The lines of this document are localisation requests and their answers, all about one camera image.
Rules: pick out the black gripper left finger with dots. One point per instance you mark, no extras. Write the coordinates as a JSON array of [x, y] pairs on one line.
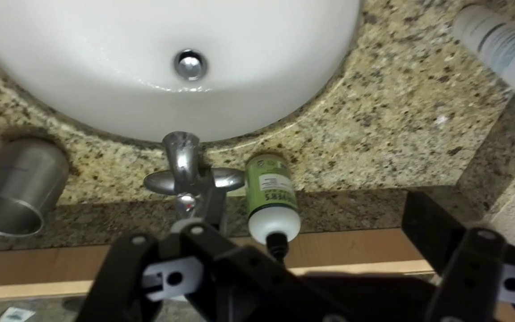
[[120, 280]]

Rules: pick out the wooden framed mirror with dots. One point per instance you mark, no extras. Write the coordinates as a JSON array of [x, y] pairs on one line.
[[352, 248]]

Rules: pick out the chrome faucet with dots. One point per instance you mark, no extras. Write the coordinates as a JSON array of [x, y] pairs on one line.
[[204, 199], [181, 155]]

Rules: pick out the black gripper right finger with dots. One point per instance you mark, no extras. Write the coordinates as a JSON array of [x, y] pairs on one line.
[[478, 269]]

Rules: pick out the stainless steel cup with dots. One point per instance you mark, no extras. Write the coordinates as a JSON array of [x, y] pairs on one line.
[[22, 180]]

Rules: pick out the white oval sink basin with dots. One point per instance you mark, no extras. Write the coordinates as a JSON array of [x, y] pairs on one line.
[[150, 65]]

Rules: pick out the green soap pump bottle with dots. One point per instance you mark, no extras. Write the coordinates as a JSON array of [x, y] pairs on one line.
[[270, 190]]

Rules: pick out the white and blue lotion tube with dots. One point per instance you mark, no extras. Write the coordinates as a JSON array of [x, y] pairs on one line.
[[508, 51]]

